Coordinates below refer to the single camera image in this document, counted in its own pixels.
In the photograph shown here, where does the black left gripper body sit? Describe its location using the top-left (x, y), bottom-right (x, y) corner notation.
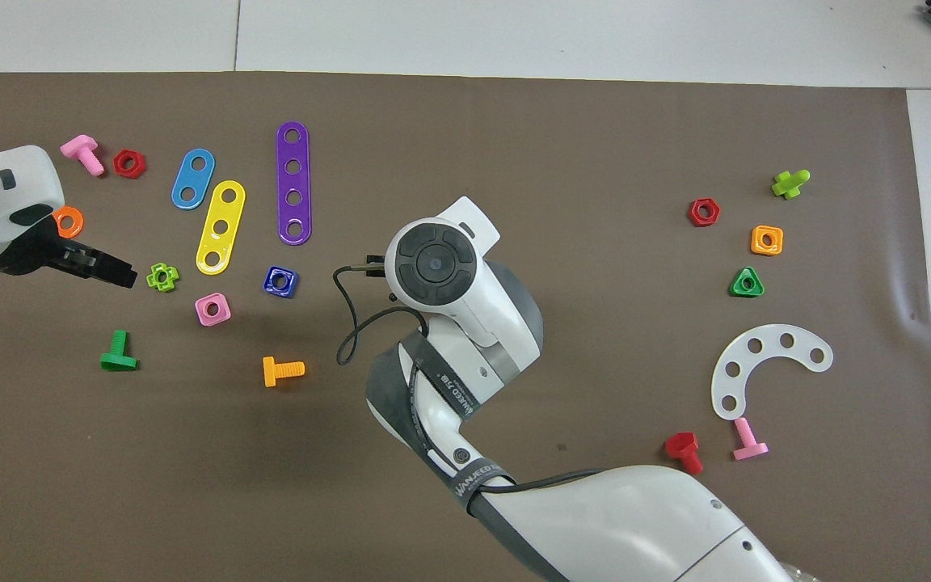
top-left (0, 217), bottom-right (66, 276)

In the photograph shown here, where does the blue square nut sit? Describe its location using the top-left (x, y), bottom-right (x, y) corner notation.
top-left (263, 265), bottom-right (299, 299)

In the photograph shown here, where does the orange heart plate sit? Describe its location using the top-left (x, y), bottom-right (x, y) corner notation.
top-left (52, 206), bottom-right (85, 240)

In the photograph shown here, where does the dark green plastic bolt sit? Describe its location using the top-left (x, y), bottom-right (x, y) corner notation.
top-left (99, 329), bottom-right (139, 372)

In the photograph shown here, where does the pink plastic bolt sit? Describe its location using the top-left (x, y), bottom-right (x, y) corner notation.
top-left (60, 134), bottom-right (106, 177)
top-left (731, 416), bottom-right (769, 462)

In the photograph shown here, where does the blue two-hole plate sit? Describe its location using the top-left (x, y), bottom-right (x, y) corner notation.
top-left (171, 148), bottom-right (216, 211)

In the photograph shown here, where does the pink square nut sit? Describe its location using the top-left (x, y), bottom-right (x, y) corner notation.
top-left (195, 292), bottom-right (233, 327)

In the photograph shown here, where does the yellow three-hole plate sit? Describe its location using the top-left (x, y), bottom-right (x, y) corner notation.
top-left (195, 179), bottom-right (246, 276)

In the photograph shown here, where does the orange plastic bolt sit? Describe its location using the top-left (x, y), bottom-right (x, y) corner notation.
top-left (263, 356), bottom-right (306, 388)

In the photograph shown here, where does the purple four-hole plate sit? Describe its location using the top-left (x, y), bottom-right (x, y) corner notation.
top-left (276, 121), bottom-right (313, 246)

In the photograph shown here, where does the brown table mat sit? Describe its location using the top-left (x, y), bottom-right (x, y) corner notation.
top-left (0, 71), bottom-right (931, 582)

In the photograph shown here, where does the red plastic bolt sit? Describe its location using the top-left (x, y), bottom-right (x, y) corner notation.
top-left (663, 431), bottom-right (705, 476)

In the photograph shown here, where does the green triangle nut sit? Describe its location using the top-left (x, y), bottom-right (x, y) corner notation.
top-left (729, 266), bottom-right (765, 298)

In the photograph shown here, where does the orange square nut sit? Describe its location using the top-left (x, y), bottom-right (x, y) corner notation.
top-left (750, 225), bottom-right (784, 257)

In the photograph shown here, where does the white curved five-hole plate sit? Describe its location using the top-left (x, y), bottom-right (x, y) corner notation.
top-left (710, 323), bottom-right (835, 421)

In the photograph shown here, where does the lime green cross-head bolt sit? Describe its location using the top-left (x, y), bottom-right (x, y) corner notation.
top-left (771, 169), bottom-right (811, 200)

